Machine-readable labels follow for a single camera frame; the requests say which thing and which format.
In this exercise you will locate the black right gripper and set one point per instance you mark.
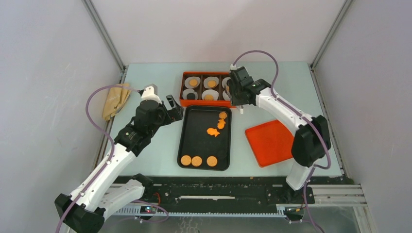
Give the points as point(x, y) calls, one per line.
point(234, 101)

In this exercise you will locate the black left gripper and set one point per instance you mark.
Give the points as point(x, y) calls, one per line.
point(174, 114)

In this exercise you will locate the black sandwich cookie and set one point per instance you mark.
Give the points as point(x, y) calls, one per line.
point(191, 96)

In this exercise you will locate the round orange swirl cookie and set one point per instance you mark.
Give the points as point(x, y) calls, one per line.
point(222, 115)
point(208, 97)

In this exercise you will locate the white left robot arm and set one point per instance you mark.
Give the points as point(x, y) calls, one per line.
point(86, 208)

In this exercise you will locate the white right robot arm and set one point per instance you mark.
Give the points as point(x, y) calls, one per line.
point(311, 140)

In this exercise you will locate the white paper cup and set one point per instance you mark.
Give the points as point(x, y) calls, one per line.
point(225, 96)
point(210, 78)
point(186, 82)
point(186, 91)
point(212, 92)
point(224, 82)

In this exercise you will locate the orange cookie box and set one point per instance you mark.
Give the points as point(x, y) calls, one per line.
point(200, 89)

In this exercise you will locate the orange fish cookie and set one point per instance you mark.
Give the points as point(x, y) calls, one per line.
point(221, 124)
point(213, 132)

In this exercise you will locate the black cookie tray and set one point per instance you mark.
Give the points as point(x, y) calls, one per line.
point(195, 141)

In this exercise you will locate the orange box lid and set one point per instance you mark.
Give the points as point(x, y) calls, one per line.
point(270, 142)

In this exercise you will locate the beige cloth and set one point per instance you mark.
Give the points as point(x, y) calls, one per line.
point(115, 101)

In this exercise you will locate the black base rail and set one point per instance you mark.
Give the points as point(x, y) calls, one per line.
point(243, 196)

